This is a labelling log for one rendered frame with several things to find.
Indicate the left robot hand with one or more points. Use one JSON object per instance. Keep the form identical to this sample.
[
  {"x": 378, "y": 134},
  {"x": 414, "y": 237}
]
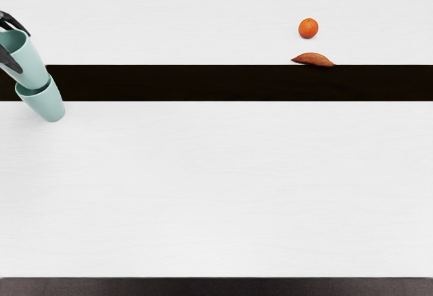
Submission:
[{"x": 7, "y": 60}]

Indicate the pale green cup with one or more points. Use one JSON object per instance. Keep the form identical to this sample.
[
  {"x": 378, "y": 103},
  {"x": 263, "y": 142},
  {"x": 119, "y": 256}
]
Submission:
[
  {"x": 50, "y": 104},
  {"x": 30, "y": 61}
]

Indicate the orange fruit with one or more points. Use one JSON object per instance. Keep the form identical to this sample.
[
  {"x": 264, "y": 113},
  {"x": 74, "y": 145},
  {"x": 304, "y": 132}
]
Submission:
[{"x": 308, "y": 28}]

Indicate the brown sweet potato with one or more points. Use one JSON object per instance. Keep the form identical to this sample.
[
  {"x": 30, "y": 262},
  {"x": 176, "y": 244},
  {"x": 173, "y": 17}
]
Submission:
[{"x": 313, "y": 59}]

